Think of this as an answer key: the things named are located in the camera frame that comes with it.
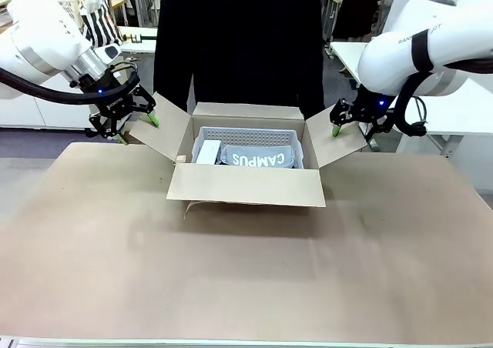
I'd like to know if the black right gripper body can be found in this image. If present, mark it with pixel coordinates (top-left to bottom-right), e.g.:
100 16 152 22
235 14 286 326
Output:
338 95 394 134

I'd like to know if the grey cloth with CAMPUS print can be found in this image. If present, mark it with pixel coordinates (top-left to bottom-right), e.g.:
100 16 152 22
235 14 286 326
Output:
217 143 297 169

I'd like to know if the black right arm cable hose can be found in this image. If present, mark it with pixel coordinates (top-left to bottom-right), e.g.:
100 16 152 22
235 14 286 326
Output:
391 32 493 138

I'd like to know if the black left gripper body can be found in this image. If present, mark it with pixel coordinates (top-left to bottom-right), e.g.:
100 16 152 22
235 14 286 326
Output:
82 69 136 125

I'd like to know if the white cabinet with wooden top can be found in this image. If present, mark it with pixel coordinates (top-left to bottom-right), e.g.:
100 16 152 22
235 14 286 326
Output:
0 92 96 130

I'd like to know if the black tool on desk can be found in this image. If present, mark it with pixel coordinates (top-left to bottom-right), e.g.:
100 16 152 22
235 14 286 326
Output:
125 33 159 45

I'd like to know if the white plastic crate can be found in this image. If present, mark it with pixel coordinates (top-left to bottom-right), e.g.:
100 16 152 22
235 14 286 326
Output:
57 0 84 29

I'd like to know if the small white desk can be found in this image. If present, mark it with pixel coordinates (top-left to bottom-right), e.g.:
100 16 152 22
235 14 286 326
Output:
115 25 163 55

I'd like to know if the brown cardboard box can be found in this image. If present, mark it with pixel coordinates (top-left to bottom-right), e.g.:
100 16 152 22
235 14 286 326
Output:
129 91 370 221

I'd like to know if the person in black coat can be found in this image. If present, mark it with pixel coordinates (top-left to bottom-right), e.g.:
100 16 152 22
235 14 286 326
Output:
153 0 325 119

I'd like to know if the large white table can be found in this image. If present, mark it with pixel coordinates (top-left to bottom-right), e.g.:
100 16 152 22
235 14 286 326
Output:
329 41 493 160

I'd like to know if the black hanging garment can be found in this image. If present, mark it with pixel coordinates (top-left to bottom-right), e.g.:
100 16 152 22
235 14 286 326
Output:
333 0 401 40

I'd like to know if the black white striped bag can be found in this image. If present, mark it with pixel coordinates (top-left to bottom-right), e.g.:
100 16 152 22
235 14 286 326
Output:
79 0 123 47

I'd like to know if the grey perforated plastic basket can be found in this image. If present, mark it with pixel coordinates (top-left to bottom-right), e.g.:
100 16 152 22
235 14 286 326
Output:
191 126 305 170

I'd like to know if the small white carton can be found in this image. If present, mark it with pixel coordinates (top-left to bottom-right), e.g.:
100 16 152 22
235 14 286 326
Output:
196 139 222 166

